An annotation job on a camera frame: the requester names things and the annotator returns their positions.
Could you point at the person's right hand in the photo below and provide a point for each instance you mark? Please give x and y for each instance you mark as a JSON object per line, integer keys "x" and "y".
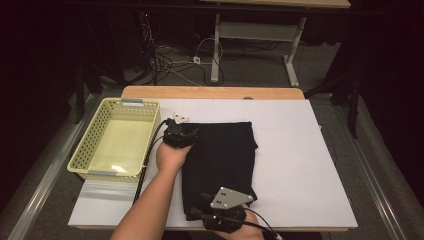
{"x": 250, "y": 231}

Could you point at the person's left hand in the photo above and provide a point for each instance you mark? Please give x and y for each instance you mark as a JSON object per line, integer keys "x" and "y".
{"x": 171, "y": 158}

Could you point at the white table mat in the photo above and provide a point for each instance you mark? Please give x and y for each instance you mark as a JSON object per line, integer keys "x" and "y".
{"x": 293, "y": 160}

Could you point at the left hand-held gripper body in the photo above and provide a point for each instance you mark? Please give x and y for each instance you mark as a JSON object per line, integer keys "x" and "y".
{"x": 180, "y": 135}

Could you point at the white-legged desk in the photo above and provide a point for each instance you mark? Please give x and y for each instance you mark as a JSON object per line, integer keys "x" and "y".
{"x": 256, "y": 31}

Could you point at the white power adapter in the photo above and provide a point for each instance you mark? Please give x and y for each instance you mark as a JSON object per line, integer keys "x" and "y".
{"x": 196, "y": 60}

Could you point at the black stand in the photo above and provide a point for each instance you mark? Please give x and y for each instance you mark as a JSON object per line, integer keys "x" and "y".
{"x": 353, "y": 110}
{"x": 79, "y": 100}

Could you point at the pale yellow plastic basket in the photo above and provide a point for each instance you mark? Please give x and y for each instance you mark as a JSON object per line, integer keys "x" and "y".
{"x": 123, "y": 143}

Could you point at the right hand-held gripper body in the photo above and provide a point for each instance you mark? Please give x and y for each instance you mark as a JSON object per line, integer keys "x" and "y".
{"x": 228, "y": 200}

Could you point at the black knit vest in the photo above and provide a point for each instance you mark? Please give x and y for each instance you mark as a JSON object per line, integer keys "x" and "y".
{"x": 220, "y": 160}

